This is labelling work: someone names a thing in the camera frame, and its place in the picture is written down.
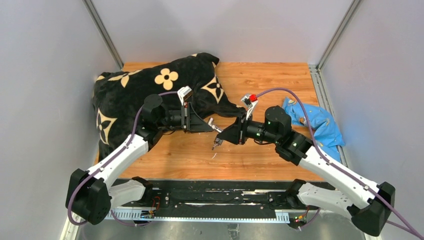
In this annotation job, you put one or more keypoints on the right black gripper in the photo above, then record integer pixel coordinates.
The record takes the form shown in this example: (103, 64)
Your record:
(236, 133)

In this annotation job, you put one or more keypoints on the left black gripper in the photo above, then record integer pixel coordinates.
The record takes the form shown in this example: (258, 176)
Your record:
(190, 121)

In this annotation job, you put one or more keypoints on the chrome faucet tap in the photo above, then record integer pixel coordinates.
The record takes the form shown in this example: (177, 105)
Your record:
(217, 141)

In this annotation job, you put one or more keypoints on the grey threaded tee fitting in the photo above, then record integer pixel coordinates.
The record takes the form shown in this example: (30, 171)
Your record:
(212, 125)

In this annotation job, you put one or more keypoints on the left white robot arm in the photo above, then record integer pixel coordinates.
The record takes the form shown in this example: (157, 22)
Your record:
(91, 193)

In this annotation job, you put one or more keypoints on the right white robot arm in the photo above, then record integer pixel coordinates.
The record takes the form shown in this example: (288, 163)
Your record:
(366, 203)

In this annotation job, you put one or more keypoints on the black floral pillow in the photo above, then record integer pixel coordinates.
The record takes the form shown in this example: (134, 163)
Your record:
(141, 101)

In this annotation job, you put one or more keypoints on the blue printed cloth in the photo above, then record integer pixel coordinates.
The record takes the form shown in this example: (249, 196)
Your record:
(326, 132)

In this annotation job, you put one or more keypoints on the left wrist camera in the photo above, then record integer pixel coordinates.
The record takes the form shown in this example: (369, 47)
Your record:
(184, 94)

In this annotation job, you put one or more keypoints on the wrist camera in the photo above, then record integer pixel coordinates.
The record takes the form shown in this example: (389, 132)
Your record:
(184, 94)
(250, 101)

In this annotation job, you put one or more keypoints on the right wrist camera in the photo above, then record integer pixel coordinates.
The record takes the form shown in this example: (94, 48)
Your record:
(250, 101)

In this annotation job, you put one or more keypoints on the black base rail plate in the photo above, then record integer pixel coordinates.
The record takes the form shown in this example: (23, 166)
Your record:
(218, 200)

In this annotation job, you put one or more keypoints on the aluminium frame post right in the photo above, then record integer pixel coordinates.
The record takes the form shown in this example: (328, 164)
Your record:
(353, 7)

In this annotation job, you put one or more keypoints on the aluminium frame post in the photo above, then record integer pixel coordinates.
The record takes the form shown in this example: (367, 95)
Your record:
(98, 22)
(353, 7)

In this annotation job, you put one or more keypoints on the aluminium frame post left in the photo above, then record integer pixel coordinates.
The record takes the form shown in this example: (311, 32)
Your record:
(98, 22)

